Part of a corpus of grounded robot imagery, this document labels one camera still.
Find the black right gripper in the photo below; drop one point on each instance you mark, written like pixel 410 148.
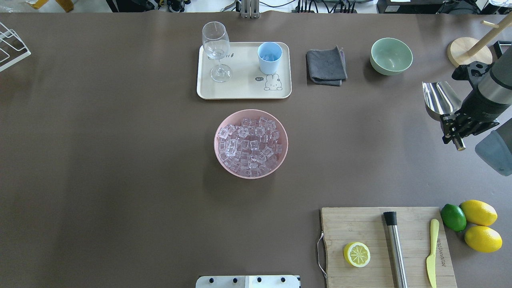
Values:
pixel 481 105

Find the silver metal ice scoop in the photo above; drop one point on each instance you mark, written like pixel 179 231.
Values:
pixel 441 103

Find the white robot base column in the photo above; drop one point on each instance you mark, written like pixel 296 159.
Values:
pixel 249 281

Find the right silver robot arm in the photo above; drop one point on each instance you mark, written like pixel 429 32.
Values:
pixel 489 98

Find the wooden cup tree stand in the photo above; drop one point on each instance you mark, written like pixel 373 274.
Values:
pixel 467 50

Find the light blue cup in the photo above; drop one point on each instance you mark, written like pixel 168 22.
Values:
pixel 269 67

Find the clear ice cubes pile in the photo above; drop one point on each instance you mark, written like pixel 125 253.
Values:
pixel 250 146

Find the whole yellow lemon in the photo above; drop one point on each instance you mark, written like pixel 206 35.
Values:
pixel 479 212

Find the green lime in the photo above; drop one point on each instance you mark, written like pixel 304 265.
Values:
pixel 453 217

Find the green ceramic bowl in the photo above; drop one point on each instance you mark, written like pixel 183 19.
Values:
pixel 390 56

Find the steel muddler black tip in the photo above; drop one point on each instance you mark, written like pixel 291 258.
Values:
pixel 390 218

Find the yellow plastic knife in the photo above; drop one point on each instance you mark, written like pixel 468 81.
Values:
pixel 431 259

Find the grey folded cloth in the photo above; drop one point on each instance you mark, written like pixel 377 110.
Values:
pixel 327 67

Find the bamboo cutting board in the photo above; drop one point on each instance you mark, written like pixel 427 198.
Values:
pixel 344 225

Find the halved lemon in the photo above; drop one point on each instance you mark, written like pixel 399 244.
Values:
pixel 357 254

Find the pink bowl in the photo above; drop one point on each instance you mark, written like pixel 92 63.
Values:
pixel 251 144

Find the cream serving tray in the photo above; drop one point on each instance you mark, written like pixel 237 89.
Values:
pixel 247 81

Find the clear wine glass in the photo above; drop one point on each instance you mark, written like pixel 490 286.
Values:
pixel 215 42

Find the white dish rack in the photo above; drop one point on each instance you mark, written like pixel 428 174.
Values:
pixel 12 48

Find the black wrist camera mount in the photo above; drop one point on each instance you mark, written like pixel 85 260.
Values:
pixel 473 72

